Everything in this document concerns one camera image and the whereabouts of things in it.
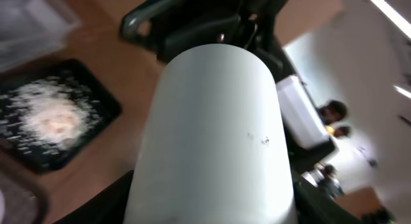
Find brown serving tray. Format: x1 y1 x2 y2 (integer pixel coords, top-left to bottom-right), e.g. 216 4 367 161
1 166 49 224

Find black waste tray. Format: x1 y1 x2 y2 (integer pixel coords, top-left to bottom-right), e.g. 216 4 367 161
1 59 122 173

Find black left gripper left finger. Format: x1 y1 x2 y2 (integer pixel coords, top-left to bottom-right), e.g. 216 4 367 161
55 170 134 224

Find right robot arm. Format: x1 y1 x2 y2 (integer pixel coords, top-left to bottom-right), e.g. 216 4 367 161
119 0 358 223

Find clear plastic bin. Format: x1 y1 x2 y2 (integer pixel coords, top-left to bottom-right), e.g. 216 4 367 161
1 0 81 72

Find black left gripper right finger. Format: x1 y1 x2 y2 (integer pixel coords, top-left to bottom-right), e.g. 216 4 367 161
291 169 362 224

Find rice food scraps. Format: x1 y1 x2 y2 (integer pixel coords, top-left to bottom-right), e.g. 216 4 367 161
1 76 103 155

